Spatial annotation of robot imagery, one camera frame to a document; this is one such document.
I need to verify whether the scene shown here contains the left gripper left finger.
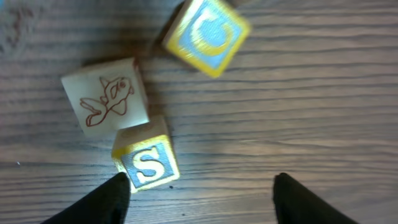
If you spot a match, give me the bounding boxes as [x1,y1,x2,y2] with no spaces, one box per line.
[43,172,131,224]

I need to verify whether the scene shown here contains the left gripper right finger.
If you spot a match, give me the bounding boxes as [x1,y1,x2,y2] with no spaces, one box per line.
[273,172,356,224]

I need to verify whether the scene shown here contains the yellow S block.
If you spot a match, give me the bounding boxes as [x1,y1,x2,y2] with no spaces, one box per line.
[111,115,180,194]

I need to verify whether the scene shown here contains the fish picture wooden block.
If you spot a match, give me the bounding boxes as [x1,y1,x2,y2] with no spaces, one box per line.
[61,58,149,137]

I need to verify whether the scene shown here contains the yellow C block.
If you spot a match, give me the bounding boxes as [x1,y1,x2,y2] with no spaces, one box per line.
[162,0,251,78]

